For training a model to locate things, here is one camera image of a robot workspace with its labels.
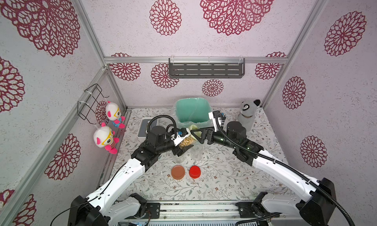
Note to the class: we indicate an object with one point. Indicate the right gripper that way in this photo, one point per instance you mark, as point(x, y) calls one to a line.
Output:
point(208, 136)

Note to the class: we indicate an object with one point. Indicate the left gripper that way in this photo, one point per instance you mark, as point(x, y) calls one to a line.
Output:
point(179, 151)

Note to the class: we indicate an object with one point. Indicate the green jar lid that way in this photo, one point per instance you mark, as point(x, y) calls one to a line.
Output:
point(195, 131)

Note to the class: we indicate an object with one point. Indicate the brown jar lid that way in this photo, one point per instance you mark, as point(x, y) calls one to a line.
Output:
point(178, 172)

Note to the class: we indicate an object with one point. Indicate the red jar lid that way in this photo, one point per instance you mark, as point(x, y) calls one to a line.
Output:
point(195, 172)

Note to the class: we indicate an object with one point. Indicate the green lidded peanut jar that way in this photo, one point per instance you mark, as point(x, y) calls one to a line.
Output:
point(188, 141)

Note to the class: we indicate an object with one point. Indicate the red lidded peanut jar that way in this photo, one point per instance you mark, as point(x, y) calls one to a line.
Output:
point(196, 152)

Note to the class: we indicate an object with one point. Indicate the glass jar of peanuts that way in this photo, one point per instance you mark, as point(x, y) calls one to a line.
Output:
point(178, 159)

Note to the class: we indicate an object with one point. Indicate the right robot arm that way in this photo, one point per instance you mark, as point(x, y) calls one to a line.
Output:
point(309, 203)

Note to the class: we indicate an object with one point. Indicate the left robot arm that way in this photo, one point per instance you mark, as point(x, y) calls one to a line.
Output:
point(157, 142)

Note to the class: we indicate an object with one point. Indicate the green trash bin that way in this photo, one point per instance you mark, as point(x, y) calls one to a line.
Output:
point(191, 111)

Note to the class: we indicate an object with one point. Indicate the grey plush dog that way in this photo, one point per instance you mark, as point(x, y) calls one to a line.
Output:
point(247, 113)

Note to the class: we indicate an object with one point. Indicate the upper pink white plush doll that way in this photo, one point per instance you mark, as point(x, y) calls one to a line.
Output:
point(114, 114)

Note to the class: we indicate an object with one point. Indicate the pink white plush doll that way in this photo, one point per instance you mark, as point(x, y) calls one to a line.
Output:
point(104, 138)
point(114, 114)

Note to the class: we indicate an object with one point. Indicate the lower pink white plush doll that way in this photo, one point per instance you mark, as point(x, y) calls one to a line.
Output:
point(104, 138)

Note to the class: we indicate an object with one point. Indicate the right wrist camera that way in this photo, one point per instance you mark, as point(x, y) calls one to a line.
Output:
point(218, 118)

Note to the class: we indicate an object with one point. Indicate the grey wall shelf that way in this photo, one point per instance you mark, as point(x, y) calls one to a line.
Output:
point(206, 68)

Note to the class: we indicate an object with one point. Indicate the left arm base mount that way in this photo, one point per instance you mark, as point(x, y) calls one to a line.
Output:
point(147, 209)

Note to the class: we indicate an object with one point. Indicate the aluminium rail frame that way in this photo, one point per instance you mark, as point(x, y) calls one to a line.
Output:
point(197, 211)

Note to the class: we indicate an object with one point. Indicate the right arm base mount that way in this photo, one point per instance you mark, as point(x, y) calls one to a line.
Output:
point(253, 209)

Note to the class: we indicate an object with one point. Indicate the black wire basket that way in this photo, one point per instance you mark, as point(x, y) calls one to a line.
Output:
point(92, 109)

